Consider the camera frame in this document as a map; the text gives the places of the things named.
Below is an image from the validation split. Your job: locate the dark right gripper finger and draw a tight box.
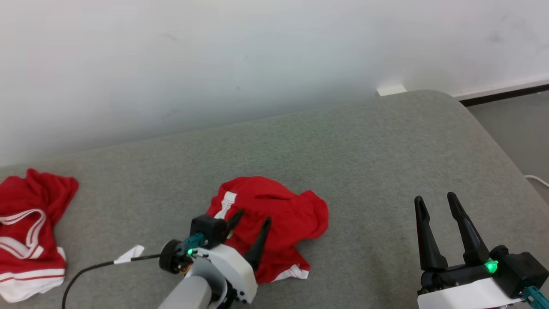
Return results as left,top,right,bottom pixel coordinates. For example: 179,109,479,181
447,191,491,266
414,195,449,272

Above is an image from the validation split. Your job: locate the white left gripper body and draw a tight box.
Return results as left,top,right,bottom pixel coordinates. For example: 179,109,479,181
193,243,259,304

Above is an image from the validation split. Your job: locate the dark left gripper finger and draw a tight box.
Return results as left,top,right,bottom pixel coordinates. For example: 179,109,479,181
244,217,272,272
225,209,245,235

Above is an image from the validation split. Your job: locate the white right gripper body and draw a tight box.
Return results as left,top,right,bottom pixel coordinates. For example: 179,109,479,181
417,262,525,309

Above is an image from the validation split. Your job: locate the red garment with number print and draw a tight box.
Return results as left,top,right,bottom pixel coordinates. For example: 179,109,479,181
205,176,330,285

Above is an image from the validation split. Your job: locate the red garment with white trim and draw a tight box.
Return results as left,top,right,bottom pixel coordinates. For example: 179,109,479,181
0,168,79,303

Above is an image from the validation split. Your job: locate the small white box behind sofa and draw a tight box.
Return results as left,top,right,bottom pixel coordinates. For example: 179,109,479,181
377,84,407,97

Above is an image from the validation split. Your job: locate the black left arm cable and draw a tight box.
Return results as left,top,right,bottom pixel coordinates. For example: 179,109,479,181
62,234,206,309

